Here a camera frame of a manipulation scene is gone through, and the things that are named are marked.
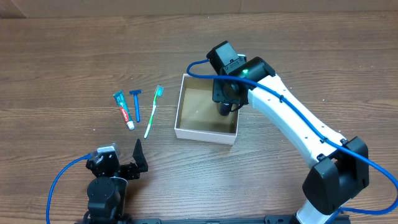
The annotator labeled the clear bottle with dark liquid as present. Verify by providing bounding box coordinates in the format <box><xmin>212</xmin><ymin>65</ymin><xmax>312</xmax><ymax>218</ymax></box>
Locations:
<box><xmin>218</xmin><ymin>103</ymin><xmax>233</xmax><ymax>116</ymax></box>

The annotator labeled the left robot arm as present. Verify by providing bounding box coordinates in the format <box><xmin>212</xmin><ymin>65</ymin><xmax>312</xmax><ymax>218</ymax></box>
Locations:
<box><xmin>83</xmin><ymin>139</ymin><xmax>148</xmax><ymax>223</ymax></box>

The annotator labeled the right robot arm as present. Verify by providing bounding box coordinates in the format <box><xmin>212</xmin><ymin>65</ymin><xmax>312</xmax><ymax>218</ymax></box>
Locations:
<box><xmin>207</xmin><ymin>54</ymin><xmax>369</xmax><ymax>223</ymax></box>

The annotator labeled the white cardboard box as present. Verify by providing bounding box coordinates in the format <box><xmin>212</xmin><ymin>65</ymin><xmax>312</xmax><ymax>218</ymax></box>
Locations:
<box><xmin>174</xmin><ymin>73</ymin><xmax>239</xmax><ymax>145</ymax></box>

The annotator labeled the Colgate toothpaste tube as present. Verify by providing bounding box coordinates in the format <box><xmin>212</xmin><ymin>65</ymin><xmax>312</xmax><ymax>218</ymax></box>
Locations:
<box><xmin>113</xmin><ymin>90</ymin><xmax>135</xmax><ymax>130</ymax></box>

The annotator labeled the blue disposable razor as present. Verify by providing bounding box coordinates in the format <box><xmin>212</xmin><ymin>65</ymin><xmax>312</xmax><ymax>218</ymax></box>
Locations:
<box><xmin>129</xmin><ymin>90</ymin><xmax>142</xmax><ymax>123</ymax></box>

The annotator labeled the green white toothbrush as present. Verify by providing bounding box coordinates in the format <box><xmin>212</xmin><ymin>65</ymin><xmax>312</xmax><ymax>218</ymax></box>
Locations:
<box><xmin>144</xmin><ymin>85</ymin><xmax>164</xmax><ymax>139</ymax></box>

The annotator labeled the left blue cable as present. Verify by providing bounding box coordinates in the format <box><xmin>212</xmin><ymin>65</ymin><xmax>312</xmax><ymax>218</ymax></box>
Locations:
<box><xmin>45</xmin><ymin>153</ymin><xmax>93</xmax><ymax>224</ymax></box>

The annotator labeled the blue cable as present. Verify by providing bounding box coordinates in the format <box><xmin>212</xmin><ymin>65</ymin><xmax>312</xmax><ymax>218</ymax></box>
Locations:
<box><xmin>186</xmin><ymin>58</ymin><xmax>398</xmax><ymax>224</ymax></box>
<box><xmin>45</xmin><ymin>153</ymin><xmax>93</xmax><ymax>224</ymax></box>

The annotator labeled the right blue cable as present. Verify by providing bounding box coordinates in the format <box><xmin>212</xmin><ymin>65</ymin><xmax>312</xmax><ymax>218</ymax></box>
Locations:
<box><xmin>186</xmin><ymin>58</ymin><xmax>398</xmax><ymax>224</ymax></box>

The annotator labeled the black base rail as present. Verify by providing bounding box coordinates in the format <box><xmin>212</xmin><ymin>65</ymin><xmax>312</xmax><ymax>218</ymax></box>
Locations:
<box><xmin>106</xmin><ymin>215</ymin><xmax>299</xmax><ymax>224</ymax></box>

